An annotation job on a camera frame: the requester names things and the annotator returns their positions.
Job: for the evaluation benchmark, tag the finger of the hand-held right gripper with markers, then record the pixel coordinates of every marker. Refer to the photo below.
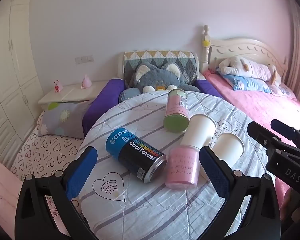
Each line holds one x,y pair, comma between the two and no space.
261,133
283,128

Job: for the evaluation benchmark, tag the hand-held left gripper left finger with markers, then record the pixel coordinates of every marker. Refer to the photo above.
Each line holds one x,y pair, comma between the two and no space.
81,172

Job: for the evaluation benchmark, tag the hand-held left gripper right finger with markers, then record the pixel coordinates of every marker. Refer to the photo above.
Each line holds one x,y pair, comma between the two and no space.
215,172

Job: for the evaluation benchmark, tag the white paper cup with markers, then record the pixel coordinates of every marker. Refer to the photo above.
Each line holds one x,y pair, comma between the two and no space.
227,147
198,130

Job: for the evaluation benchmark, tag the pink plastic cup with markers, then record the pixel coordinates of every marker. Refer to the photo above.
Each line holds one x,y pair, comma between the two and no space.
182,167

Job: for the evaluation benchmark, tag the pink blanket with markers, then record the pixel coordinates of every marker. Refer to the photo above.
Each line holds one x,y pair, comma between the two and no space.
252,107

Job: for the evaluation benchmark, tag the pink printed pillow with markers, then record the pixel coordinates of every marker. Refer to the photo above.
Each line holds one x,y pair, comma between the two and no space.
282,90

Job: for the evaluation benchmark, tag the heart print bed sheet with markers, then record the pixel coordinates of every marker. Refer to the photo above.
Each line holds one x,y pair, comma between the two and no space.
45,152

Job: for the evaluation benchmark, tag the blue and black canister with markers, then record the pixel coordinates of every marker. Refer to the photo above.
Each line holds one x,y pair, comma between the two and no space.
130,150

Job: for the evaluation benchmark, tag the blue printed pillow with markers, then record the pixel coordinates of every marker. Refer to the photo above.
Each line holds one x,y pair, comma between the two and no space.
242,83

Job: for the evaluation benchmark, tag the grey flower pillow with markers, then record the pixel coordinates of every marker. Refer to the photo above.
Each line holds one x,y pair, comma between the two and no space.
65,120

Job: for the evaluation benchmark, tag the white plush animal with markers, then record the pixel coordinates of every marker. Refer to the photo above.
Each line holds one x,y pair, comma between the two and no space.
240,67

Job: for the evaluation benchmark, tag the purple bed bumper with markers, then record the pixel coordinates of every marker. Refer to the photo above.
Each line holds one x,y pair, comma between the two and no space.
208,87
100,97

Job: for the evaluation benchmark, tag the pink and green canister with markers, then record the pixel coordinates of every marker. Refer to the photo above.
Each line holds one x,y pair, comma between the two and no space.
176,105

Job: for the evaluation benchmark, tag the white nightstand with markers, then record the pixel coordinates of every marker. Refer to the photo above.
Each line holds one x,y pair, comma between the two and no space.
72,92

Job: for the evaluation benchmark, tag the pale pink cloth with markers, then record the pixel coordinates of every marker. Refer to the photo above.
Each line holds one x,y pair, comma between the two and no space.
2,192

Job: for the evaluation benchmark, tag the cream carved bed headboard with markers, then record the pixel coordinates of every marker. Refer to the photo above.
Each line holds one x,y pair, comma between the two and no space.
240,47

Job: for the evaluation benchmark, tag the pink and white toy figure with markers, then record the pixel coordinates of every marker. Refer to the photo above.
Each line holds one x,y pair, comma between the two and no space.
57,86

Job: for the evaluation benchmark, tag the grey cat plush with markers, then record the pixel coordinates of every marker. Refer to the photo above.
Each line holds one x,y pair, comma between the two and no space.
160,77

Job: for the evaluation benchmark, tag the white wardrobe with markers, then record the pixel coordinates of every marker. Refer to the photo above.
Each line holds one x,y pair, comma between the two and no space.
10,80

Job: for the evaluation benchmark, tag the diamond patterned headboard cover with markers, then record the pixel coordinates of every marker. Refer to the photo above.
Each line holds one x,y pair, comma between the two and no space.
160,57

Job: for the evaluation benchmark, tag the wall outlet panel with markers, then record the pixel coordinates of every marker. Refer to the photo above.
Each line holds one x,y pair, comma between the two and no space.
84,58

